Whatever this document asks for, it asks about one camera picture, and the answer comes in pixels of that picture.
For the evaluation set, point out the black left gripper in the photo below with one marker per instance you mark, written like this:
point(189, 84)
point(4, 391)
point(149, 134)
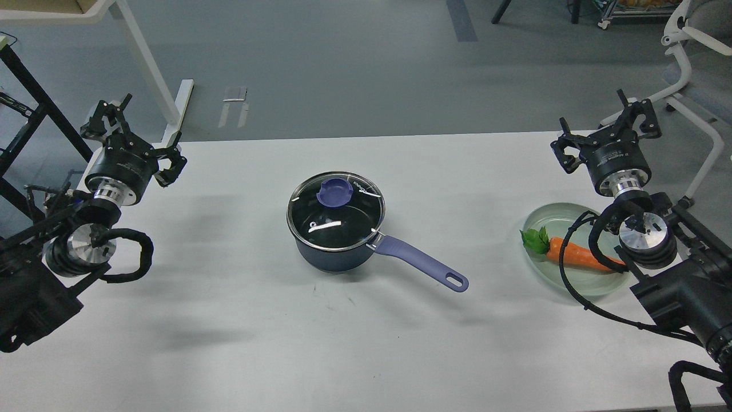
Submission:
point(126, 159)

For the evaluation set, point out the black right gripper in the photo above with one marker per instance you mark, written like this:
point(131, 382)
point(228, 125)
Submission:
point(615, 149)

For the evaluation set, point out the glass pot lid purple knob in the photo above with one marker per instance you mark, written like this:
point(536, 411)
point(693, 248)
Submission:
point(335, 211)

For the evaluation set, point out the dark blue saucepan purple handle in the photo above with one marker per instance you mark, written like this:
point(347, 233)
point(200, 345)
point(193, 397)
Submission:
point(381, 244)

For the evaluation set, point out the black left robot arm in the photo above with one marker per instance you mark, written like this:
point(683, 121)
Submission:
point(46, 266)

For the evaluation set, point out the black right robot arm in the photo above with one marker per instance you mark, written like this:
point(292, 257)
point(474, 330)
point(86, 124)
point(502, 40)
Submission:
point(682, 269)

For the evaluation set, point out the black metal rack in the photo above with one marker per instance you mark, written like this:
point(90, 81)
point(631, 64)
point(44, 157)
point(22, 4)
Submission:
point(45, 109)

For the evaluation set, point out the pale green plate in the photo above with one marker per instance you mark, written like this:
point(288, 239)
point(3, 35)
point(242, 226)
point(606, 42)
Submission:
point(557, 218)

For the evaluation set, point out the wheeled cart base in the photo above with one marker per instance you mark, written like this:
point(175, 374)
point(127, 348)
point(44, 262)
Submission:
point(640, 12)

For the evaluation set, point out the orange toy carrot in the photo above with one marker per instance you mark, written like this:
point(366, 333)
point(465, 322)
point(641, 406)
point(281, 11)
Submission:
point(575, 256)

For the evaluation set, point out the white office chair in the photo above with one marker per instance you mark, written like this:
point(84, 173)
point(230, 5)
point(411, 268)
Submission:
point(697, 35)

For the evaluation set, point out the white desk frame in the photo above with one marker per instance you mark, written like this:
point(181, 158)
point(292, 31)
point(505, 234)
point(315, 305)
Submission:
point(173, 108)

